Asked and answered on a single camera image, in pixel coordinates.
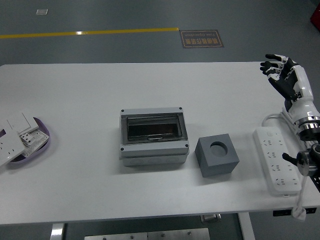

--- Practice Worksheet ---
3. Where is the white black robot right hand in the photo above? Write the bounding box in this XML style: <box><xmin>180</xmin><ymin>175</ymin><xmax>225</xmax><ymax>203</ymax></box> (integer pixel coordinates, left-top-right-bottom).
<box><xmin>259</xmin><ymin>53</ymin><xmax>320</xmax><ymax>123</ymax></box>

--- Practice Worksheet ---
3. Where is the grey enclosure box clear lid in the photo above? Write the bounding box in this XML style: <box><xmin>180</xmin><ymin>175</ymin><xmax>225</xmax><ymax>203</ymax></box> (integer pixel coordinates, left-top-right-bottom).
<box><xmin>119</xmin><ymin>106</ymin><xmax>190</xmax><ymax>168</ymax></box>

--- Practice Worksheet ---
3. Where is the grey cube with round hole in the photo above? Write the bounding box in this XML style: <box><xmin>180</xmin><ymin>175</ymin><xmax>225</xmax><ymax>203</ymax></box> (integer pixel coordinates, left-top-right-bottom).
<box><xmin>194</xmin><ymin>133</ymin><xmax>241</xmax><ymax>179</ymax></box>

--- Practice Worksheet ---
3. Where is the black table control box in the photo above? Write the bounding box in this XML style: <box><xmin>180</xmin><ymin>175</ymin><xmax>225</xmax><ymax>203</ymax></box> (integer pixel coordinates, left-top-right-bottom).
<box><xmin>272</xmin><ymin>207</ymin><xmax>317</xmax><ymax>218</ymax></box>

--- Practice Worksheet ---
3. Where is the red object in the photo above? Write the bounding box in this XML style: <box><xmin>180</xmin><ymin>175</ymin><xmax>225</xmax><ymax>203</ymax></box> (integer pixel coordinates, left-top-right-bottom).
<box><xmin>309</xmin><ymin>4</ymin><xmax>320</xmax><ymax>26</ymax></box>

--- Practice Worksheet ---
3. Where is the white power strip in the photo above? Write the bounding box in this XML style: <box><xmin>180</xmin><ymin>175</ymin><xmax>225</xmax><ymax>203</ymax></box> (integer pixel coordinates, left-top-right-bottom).
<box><xmin>253</xmin><ymin>126</ymin><xmax>303</xmax><ymax>198</ymax></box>

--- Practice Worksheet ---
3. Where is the brown floor sign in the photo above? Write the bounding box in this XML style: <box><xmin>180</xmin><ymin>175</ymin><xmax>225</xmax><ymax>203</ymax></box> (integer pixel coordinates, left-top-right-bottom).
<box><xmin>179</xmin><ymin>29</ymin><xmax>225</xmax><ymax>49</ymax></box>

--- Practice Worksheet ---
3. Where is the white table leg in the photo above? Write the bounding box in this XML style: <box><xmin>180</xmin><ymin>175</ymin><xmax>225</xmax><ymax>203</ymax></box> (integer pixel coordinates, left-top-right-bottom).
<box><xmin>49</xmin><ymin>222</ymin><xmax>66</xmax><ymax>240</ymax></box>
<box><xmin>236</xmin><ymin>212</ymin><xmax>256</xmax><ymax>240</ymax></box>

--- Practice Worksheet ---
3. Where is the purple tray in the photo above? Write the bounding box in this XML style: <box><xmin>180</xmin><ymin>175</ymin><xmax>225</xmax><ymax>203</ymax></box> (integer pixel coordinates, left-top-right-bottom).
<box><xmin>8</xmin><ymin>116</ymin><xmax>52</xmax><ymax>169</ymax></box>

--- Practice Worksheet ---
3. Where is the white terminal module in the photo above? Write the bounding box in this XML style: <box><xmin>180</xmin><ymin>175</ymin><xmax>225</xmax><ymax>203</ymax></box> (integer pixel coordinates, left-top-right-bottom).
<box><xmin>18</xmin><ymin>129</ymin><xmax>50</xmax><ymax>158</ymax></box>

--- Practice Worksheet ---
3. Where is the white socket panel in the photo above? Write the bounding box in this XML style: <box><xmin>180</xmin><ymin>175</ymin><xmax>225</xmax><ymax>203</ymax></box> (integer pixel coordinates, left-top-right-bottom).
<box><xmin>0</xmin><ymin>129</ymin><xmax>28</xmax><ymax>168</ymax></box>

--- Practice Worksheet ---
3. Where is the white power cable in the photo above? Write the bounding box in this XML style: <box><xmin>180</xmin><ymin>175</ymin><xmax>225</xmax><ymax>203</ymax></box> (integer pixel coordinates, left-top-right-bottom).
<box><xmin>261</xmin><ymin>106</ymin><xmax>320</xmax><ymax>223</ymax></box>

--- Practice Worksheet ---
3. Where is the grey metal table bracket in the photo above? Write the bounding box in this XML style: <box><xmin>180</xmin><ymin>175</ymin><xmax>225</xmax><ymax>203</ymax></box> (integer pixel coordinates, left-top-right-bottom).
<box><xmin>201</xmin><ymin>214</ymin><xmax>222</xmax><ymax>223</ymax></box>

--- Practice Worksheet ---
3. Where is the metal base plate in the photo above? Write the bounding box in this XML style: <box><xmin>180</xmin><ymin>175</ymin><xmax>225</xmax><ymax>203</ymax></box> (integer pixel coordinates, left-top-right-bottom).
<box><xmin>84</xmin><ymin>227</ymin><xmax>211</xmax><ymax>240</ymax></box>

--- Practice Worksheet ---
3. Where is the white switch panel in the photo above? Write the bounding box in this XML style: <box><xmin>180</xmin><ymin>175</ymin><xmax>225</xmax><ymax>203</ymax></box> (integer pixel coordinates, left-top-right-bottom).
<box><xmin>6</xmin><ymin>112</ymin><xmax>41</xmax><ymax>134</ymax></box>

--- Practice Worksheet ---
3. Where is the white wall plate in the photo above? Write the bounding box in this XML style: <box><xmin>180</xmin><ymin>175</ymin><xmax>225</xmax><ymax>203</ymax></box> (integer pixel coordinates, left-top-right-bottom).
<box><xmin>0</xmin><ymin>119</ymin><xmax>12</xmax><ymax>136</ymax></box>

